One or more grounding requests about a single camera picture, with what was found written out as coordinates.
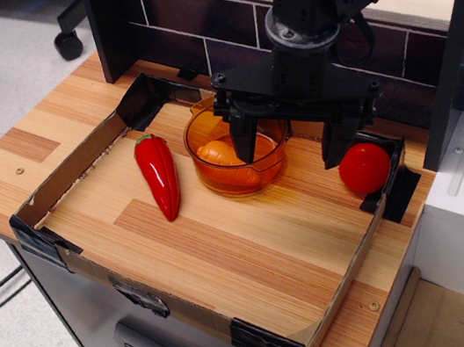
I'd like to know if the red toy chili pepper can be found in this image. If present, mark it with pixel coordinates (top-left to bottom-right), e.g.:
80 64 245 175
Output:
134 134 180 222

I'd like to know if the dark upright post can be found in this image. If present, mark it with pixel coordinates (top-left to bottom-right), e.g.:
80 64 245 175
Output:
424 0 464 170
83 0 138 83

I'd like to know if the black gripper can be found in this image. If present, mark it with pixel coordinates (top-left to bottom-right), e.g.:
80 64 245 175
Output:
211 12 381 170

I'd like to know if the orange toy carrot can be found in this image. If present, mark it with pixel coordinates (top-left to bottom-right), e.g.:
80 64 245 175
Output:
196 140 261 192

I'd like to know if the dark upright post left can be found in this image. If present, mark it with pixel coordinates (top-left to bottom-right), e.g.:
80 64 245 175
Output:
83 0 138 83

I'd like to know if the black office chair base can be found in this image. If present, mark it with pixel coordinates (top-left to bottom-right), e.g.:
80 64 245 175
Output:
54 0 86 61

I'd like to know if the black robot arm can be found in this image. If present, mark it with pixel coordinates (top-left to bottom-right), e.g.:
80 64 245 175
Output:
211 0 383 169

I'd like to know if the transparent orange plastic pot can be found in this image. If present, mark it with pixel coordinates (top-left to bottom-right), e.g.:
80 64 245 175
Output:
177 84 300 205

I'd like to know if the dark upright post right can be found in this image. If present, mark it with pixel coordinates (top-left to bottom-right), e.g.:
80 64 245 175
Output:
424 0 464 170

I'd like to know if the red toy tomato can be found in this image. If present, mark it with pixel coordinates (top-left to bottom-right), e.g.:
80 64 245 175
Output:
338 142 391 194

